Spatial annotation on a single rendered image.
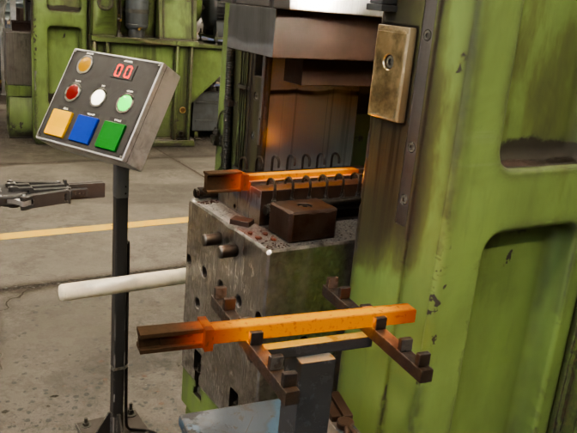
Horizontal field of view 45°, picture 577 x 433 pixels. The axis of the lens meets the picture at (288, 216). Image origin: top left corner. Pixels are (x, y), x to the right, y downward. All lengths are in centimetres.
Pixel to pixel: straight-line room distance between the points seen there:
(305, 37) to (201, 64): 539
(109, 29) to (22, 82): 92
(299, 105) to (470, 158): 67
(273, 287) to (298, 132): 55
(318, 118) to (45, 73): 470
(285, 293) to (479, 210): 42
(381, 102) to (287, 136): 51
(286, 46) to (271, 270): 45
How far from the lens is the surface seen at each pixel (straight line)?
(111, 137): 187
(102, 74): 201
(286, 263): 140
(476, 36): 122
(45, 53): 636
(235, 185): 154
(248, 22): 154
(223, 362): 162
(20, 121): 670
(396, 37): 133
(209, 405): 175
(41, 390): 269
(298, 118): 182
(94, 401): 261
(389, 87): 133
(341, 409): 137
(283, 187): 154
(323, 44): 151
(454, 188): 125
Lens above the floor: 138
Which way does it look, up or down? 17 degrees down
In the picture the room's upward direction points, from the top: 5 degrees clockwise
